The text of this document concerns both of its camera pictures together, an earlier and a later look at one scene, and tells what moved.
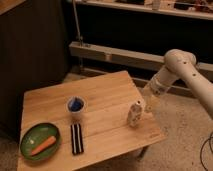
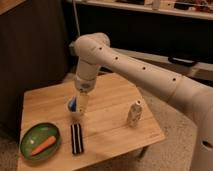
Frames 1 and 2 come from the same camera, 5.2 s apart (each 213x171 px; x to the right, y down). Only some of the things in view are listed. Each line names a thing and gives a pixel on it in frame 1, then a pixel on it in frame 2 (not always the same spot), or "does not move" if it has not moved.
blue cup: [76, 103] does not move
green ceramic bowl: [40, 141] does not move
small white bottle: [135, 114] does not move
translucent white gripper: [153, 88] -> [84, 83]
